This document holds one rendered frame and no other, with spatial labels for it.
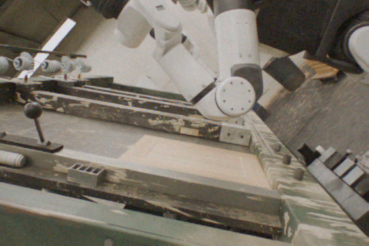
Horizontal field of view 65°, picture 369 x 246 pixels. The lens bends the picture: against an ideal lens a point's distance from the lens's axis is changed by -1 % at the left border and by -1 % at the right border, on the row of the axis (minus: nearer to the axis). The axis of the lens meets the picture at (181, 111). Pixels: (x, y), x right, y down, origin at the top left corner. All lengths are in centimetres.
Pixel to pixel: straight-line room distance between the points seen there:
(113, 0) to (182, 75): 20
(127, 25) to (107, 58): 592
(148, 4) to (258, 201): 47
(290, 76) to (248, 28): 474
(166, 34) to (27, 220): 40
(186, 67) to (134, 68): 580
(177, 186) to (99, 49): 606
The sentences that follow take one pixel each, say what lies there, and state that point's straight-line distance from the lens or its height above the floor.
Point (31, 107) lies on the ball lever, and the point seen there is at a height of 143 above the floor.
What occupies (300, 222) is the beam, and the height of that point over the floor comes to 90.
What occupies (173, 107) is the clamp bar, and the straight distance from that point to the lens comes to 160.
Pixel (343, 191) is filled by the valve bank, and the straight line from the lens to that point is 89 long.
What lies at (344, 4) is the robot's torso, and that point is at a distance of 94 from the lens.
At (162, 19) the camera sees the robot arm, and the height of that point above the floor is 134.
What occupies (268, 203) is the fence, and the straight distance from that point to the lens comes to 69.
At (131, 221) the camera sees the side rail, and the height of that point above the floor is 113.
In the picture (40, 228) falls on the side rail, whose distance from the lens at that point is 51.
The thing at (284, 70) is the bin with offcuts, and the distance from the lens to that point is 533.
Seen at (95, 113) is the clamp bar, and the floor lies 146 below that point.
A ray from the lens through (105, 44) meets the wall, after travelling 660.
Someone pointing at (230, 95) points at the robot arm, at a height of 114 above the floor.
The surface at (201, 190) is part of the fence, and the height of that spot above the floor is 104.
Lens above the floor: 119
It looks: level
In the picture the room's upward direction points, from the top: 47 degrees counter-clockwise
